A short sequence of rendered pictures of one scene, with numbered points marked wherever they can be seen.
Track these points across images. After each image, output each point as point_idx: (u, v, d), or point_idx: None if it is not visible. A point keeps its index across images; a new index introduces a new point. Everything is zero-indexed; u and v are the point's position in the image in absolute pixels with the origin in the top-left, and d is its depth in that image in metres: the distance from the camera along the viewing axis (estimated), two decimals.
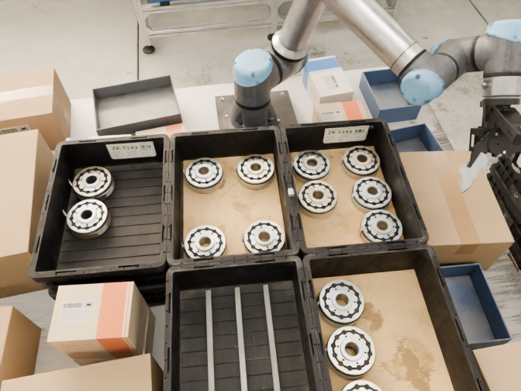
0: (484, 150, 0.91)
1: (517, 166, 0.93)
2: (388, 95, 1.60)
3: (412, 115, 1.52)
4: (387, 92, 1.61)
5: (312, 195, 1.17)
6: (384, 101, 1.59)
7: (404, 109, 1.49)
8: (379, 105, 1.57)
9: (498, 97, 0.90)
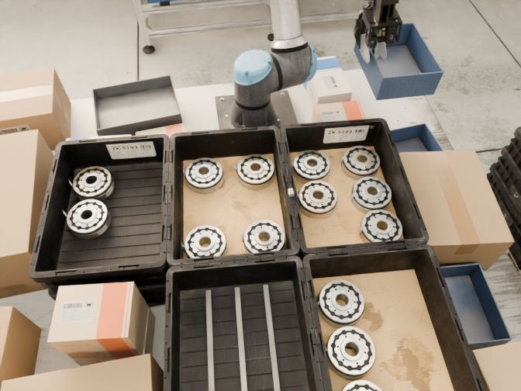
0: None
1: None
2: (394, 61, 1.15)
3: (428, 88, 1.06)
4: (392, 57, 1.16)
5: (312, 195, 1.17)
6: (388, 69, 1.13)
7: (418, 78, 1.03)
8: (381, 74, 1.12)
9: None
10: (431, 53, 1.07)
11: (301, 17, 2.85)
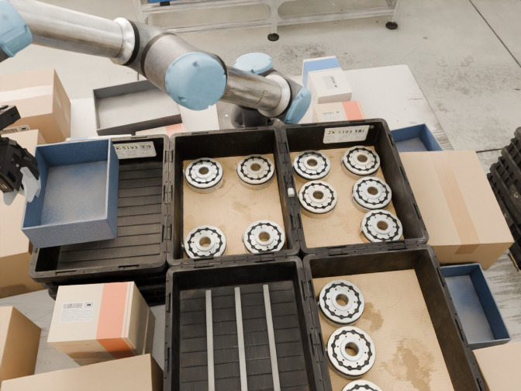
0: (25, 158, 0.78)
1: None
2: (88, 185, 0.91)
3: (100, 233, 0.82)
4: (90, 180, 0.92)
5: (312, 195, 1.17)
6: (75, 198, 0.89)
7: (74, 226, 0.79)
8: (63, 206, 0.88)
9: None
10: (106, 188, 0.83)
11: (301, 17, 2.85)
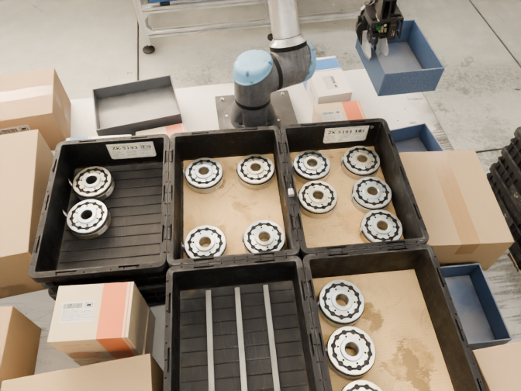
0: None
1: None
2: (395, 57, 1.16)
3: (429, 84, 1.07)
4: (394, 54, 1.17)
5: (312, 195, 1.17)
6: (390, 65, 1.14)
7: (419, 74, 1.04)
8: None
9: None
10: (433, 50, 1.07)
11: (301, 17, 2.85)
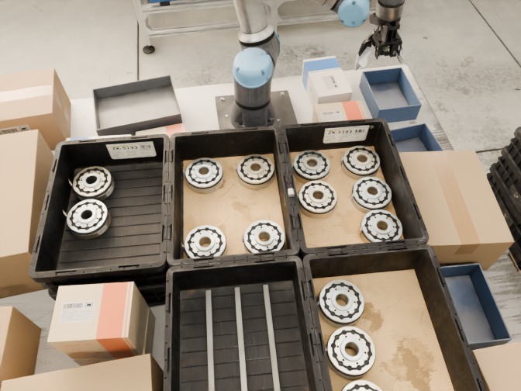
0: None
1: None
2: (388, 95, 1.61)
3: (411, 115, 1.52)
4: (387, 92, 1.61)
5: (312, 195, 1.17)
6: (384, 101, 1.59)
7: (404, 109, 1.49)
8: (379, 105, 1.58)
9: (393, 8, 1.27)
10: (413, 91, 1.52)
11: (301, 17, 2.85)
